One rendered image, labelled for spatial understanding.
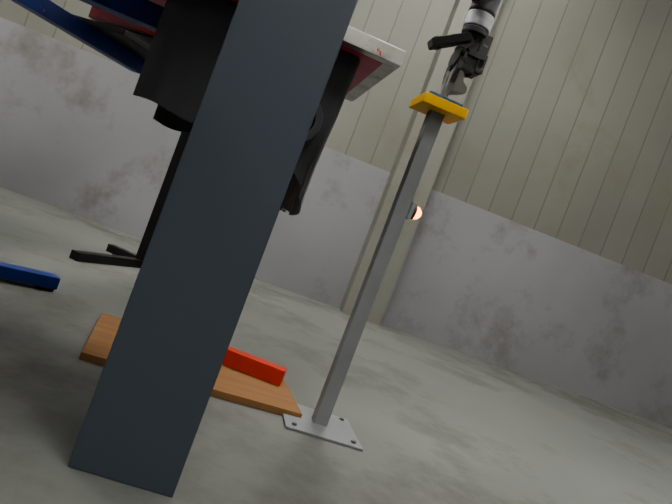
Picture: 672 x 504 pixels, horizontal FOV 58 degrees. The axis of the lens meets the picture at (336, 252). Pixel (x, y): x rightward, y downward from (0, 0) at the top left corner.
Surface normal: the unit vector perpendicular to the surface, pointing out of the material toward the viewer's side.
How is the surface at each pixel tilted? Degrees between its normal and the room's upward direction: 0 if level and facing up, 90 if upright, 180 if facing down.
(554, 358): 90
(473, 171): 90
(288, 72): 90
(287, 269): 90
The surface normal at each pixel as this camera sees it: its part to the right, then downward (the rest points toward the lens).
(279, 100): 0.13, 0.07
